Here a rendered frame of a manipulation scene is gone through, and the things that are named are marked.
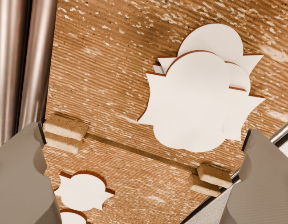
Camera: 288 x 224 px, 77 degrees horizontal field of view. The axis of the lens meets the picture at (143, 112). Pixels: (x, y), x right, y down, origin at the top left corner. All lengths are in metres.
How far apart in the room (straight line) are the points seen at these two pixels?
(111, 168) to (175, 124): 0.18
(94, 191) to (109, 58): 0.28
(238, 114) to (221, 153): 0.10
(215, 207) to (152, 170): 0.21
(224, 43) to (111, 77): 0.14
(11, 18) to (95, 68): 0.12
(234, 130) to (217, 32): 0.13
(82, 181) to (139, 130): 0.17
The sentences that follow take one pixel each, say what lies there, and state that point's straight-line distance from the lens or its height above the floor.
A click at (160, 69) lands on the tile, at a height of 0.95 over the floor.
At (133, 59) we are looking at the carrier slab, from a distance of 0.24.
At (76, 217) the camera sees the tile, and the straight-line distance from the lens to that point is 0.53.
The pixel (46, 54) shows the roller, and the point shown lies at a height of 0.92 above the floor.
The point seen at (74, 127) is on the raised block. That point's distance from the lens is 0.30.
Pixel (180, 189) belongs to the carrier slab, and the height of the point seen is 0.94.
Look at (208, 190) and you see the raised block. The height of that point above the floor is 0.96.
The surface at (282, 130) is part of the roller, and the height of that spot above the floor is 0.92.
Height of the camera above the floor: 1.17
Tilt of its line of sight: 58 degrees down
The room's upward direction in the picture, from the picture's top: 174 degrees counter-clockwise
